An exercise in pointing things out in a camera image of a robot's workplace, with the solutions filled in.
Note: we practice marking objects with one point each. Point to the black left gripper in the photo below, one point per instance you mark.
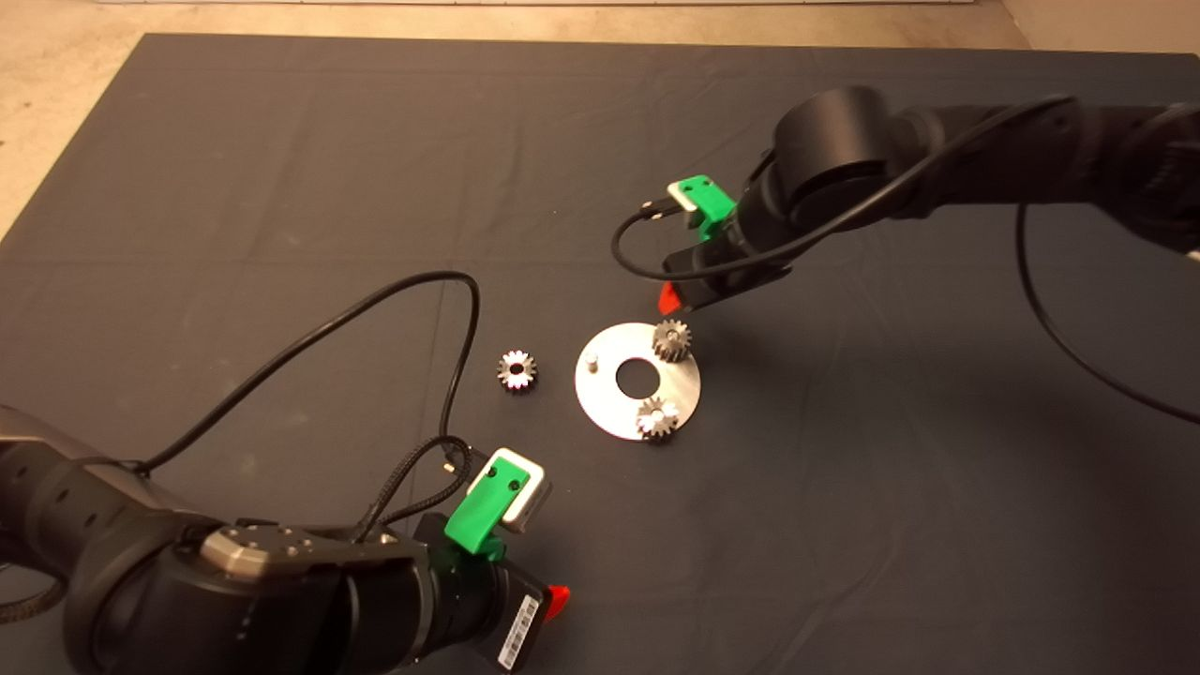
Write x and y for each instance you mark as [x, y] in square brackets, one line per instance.
[473, 609]

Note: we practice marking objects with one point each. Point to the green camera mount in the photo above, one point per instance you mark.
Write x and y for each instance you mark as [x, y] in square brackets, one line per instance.
[480, 516]
[711, 202]

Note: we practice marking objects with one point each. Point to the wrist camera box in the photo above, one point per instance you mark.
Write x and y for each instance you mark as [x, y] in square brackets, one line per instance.
[682, 197]
[530, 497]

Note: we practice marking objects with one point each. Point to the shiny steel planetary gear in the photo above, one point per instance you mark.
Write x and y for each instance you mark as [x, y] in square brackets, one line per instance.
[509, 380]

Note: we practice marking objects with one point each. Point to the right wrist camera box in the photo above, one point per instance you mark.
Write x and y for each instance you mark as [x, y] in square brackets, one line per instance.
[682, 197]

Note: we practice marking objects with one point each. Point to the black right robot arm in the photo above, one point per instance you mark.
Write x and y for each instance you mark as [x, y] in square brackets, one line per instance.
[844, 141]

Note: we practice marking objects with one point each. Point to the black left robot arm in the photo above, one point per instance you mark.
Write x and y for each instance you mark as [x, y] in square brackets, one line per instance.
[187, 600]

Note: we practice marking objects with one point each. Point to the dark steel planetary gear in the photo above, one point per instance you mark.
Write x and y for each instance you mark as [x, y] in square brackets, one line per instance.
[671, 342]
[657, 420]

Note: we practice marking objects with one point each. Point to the green left camera mount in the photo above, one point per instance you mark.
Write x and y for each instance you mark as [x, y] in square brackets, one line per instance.
[480, 516]

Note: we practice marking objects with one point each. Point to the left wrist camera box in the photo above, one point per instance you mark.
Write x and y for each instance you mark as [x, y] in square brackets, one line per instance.
[530, 497]

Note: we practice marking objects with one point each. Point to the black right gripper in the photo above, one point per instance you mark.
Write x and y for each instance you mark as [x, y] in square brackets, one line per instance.
[727, 267]

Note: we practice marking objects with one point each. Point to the dark grey table cloth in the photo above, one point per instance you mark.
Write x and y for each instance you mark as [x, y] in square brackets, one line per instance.
[281, 141]

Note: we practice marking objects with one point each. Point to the green right camera mount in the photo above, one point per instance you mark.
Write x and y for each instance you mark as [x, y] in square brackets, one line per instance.
[711, 202]

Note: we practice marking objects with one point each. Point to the round metal carrier plate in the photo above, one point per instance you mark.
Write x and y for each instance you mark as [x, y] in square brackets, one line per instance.
[600, 403]

